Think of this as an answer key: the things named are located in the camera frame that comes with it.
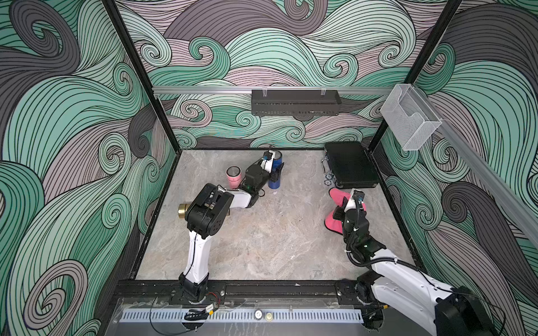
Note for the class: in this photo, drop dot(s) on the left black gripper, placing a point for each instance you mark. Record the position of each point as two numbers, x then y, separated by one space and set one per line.
274 176

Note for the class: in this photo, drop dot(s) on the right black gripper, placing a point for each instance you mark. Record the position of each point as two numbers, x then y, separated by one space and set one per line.
339 211

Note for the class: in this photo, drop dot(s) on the blue thermos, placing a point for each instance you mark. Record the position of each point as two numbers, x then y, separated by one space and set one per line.
277 161

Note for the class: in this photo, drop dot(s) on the pink microfiber cloth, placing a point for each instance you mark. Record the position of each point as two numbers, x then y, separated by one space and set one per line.
336 195

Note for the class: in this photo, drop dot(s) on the gold thermos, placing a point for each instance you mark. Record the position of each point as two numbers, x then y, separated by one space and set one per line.
182 209

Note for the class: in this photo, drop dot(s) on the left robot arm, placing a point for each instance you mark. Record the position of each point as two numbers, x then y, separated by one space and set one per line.
205 217

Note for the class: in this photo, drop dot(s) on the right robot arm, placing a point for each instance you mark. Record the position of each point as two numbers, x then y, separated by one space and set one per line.
437 307

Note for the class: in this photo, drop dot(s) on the pink thermos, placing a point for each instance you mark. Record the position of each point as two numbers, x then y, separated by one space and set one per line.
234 176

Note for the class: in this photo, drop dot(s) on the black case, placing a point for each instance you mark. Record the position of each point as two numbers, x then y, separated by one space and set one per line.
350 165

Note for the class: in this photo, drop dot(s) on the metal rings on case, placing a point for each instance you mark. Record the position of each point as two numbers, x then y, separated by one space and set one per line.
327 174

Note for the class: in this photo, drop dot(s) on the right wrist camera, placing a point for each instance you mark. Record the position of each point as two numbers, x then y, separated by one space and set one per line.
356 200

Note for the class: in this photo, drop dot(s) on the black wall shelf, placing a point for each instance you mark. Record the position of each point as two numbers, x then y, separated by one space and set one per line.
296 103

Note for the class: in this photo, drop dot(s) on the clear plastic wall holder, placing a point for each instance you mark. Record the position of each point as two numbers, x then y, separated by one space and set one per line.
411 116

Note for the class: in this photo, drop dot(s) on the white slotted cable duct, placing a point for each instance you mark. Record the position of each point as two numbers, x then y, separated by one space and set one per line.
246 316

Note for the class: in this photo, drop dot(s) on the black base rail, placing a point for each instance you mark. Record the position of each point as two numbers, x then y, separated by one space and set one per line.
344 291

